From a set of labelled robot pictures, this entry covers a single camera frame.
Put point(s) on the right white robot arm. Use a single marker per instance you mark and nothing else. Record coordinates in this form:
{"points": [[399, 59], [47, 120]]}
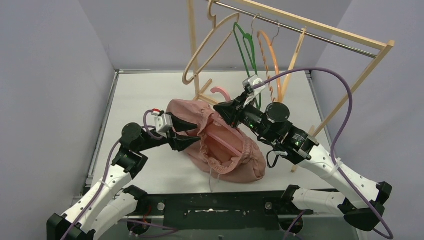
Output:
{"points": [[360, 201]]}

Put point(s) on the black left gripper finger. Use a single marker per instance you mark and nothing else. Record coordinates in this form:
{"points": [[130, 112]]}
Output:
{"points": [[181, 142], [181, 125]]}

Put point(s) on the wooden clothes rack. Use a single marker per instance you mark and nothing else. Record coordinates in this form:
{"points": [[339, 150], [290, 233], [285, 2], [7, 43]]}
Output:
{"points": [[192, 71]]}

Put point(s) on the beige wooden hanger right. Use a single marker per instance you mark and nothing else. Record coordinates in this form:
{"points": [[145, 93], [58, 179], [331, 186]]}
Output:
{"points": [[293, 63]]}

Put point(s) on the pink shorts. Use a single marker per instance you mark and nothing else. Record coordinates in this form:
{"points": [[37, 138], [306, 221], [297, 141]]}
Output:
{"points": [[225, 153]]}

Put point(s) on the green plastic hanger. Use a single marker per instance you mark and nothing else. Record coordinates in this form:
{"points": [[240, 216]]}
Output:
{"points": [[249, 47]]}

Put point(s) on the black metal base frame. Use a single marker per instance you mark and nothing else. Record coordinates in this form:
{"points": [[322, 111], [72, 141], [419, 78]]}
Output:
{"points": [[217, 211]]}

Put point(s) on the pink plastic hanger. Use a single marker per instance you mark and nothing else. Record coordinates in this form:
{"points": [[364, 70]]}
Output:
{"points": [[218, 119]]}

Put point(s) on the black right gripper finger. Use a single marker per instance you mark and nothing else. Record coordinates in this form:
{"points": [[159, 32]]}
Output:
{"points": [[241, 99], [230, 112]]}

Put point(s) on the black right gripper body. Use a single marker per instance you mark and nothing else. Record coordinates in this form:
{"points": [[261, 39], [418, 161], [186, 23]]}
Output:
{"points": [[252, 117]]}

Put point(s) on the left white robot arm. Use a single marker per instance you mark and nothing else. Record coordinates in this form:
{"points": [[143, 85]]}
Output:
{"points": [[112, 197]]}

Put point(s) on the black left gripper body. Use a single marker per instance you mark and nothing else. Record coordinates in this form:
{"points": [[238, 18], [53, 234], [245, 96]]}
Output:
{"points": [[169, 133]]}

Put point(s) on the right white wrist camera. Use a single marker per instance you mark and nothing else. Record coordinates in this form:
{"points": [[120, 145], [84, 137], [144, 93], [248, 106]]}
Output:
{"points": [[253, 86]]}

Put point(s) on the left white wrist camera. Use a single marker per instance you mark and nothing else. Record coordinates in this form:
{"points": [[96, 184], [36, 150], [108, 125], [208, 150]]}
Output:
{"points": [[163, 122]]}

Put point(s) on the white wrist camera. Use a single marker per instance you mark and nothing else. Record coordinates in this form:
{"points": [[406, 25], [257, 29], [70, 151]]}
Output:
{"points": [[163, 122], [253, 86]]}

